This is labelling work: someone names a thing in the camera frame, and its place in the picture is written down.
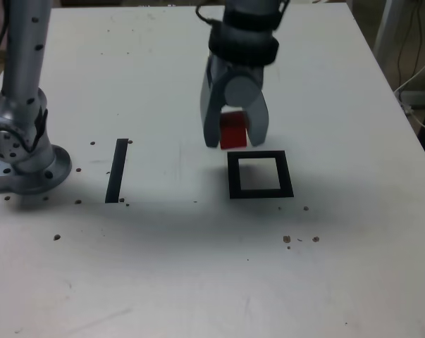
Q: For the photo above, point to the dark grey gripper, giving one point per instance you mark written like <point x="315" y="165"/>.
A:
<point x="240" y="70"/>

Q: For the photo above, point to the red cube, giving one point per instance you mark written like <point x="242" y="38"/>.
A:
<point x="233" y="137"/>

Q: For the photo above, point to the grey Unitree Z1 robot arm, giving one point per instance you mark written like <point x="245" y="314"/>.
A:
<point x="25" y="70"/>

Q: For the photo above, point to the black tape square outline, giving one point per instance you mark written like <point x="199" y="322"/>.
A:
<point x="233" y="176"/>

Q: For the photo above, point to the black tape strip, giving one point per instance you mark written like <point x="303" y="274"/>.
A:
<point x="115" y="176"/>

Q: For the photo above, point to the white metal frame leg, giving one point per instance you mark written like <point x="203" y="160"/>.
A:
<point x="383" y="28"/>

